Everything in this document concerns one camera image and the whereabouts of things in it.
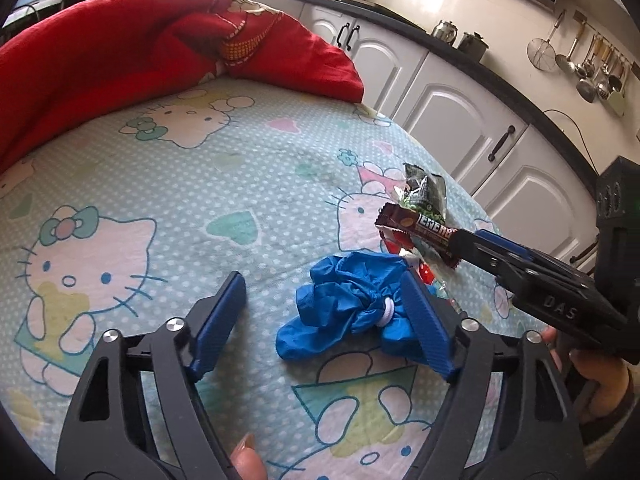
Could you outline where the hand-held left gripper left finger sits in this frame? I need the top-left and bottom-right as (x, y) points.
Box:
(55, 270), (247, 480)

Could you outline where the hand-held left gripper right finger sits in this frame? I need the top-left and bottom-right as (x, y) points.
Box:
(400, 270), (587, 480)

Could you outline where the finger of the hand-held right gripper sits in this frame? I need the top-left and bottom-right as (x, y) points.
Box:
(451, 229), (522, 282)
(474, 229), (547, 262)

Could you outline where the brown chocolate bar wrapper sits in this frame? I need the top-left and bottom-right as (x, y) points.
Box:
(375, 201), (464, 271)

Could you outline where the blue disposable glove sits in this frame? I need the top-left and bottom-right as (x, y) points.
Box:
(275, 252), (427, 364)

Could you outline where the person's right forearm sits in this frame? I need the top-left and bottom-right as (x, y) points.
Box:
(575, 390), (640, 467)

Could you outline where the person's right hand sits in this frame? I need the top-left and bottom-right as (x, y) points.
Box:
(540, 326), (632, 417)

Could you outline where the person's left hand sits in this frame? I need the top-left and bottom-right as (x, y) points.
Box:
(231, 434), (269, 480)

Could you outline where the red white candy wrapper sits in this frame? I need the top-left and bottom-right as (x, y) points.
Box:
(382, 235), (442, 287)

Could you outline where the black green snack wrapper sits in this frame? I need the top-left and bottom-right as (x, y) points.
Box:
(395, 162), (449, 221)

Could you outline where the cartoon cat printed bed sheet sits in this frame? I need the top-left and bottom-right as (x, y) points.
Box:
(0, 77), (551, 480)

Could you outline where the white kitchen cabinet row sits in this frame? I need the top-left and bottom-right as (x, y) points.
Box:
(230, 0), (601, 276)

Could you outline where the row of hanging kitchen utensils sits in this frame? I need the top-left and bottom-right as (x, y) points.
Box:
(526, 9), (632, 119)

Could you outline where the dark lidded pot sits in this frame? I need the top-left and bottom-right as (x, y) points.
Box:
(457, 31), (489, 64)

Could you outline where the steel kettle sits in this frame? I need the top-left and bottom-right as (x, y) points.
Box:
(431, 19), (459, 42)

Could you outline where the red blanket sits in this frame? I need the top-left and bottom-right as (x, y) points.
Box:
(0, 0), (365, 173)

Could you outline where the black cable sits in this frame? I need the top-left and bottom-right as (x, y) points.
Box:
(542, 108), (602, 177)

